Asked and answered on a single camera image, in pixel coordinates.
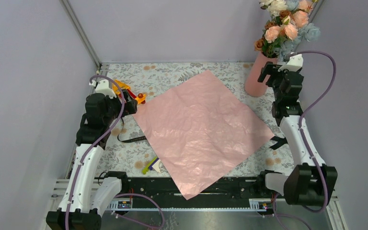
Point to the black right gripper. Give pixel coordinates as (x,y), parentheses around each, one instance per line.
(274,74)

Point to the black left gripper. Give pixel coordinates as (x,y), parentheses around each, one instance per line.
(130,104)

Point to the blue hydrangea flower stem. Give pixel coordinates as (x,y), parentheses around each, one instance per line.
(308,33)

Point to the black ribbon with gold letters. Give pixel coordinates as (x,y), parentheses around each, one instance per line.
(131,139)

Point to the pink flower stem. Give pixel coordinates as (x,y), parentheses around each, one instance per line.
(301,10)

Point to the pink wrapping paper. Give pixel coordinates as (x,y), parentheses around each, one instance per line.
(200,131)

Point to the orange rose flower stem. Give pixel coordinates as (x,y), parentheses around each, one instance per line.
(277,20)

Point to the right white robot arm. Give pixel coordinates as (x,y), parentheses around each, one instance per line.
(311,182)

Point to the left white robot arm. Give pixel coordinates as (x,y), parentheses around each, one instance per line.
(79,209)

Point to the pink cylindrical vase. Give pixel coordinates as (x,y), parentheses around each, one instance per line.
(252,86)

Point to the floral patterned table mat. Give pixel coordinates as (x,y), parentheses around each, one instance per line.
(154,79)

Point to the green purple white toy block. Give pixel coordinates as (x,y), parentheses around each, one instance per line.
(153,165)

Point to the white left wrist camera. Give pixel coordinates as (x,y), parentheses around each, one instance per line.
(104,87)

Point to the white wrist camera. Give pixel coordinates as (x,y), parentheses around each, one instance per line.
(293,62)
(104,87)

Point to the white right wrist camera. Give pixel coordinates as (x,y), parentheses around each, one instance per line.
(293,62)

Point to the perforated metal front rail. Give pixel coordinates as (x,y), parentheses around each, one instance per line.
(247,205)

